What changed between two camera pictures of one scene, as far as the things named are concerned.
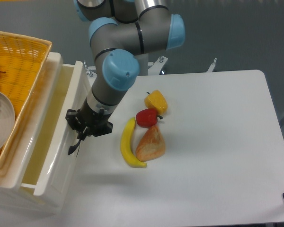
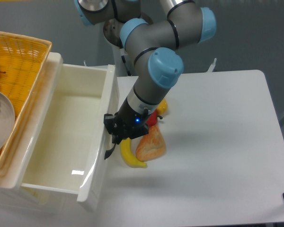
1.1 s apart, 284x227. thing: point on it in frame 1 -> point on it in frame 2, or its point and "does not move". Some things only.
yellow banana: [126, 144] does not move
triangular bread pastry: [151, 145] does not move
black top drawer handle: [72, 148] -> [109, 152]
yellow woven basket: [22, 60] does not move
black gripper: [93, 120] -> [128, 122]
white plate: [2, 123] does not move
